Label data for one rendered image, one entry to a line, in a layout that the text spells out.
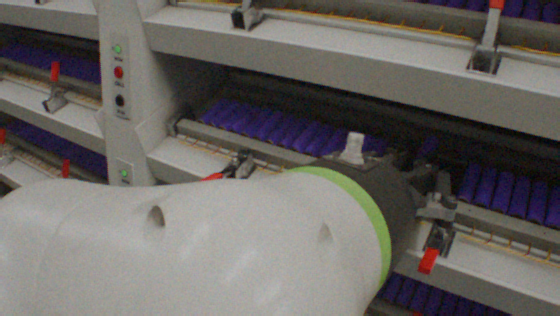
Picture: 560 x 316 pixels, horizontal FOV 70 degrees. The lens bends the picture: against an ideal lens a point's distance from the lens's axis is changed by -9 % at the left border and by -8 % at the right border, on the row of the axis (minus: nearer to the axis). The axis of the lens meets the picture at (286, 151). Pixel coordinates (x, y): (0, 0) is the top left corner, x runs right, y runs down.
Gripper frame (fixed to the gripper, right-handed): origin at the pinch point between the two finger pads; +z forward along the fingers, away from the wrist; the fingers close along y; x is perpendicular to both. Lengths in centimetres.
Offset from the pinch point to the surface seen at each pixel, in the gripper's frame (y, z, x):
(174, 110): 37.2, 1.0, 2.1
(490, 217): -9.5, 0.1, 3.3
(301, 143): 16.0, 3.2, 2.1
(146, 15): 37.3, -6.6, -11.6
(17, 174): 84, 0, 27
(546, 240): -15.6, -0.5, 3.7
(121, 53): 41.6, -6.6, -5.8
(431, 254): -5.1, -7.9, 6.2
